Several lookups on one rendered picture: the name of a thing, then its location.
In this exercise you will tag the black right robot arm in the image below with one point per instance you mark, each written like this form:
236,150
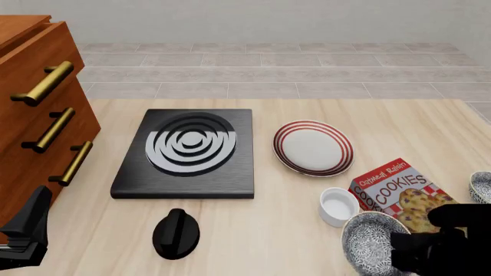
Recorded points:
460,214

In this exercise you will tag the red cookie box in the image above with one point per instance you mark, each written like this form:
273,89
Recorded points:
399,187

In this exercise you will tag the black patterned bowl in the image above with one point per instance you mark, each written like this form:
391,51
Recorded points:
366,238
481,185

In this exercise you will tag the wooden drawer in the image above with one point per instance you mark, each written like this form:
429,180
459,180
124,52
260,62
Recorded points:
15,129
23,69
23,184

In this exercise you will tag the wooden cabinet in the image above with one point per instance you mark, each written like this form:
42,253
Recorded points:
15,178

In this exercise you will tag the white ramekin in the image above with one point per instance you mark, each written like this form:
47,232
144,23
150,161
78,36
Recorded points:
337,205

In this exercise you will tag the white plate with red rings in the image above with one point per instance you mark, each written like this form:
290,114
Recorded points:
312,148

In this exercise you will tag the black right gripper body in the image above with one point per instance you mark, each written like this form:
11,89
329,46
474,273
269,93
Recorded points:
433,256

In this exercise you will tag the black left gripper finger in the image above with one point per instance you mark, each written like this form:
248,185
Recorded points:
38,207

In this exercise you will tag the round black stove knob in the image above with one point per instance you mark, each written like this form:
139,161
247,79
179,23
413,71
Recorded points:
174,235

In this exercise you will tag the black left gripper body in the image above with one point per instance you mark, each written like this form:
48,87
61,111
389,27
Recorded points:
27,247

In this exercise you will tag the flat black stove plate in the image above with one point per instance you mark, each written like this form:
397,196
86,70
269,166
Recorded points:
134,178

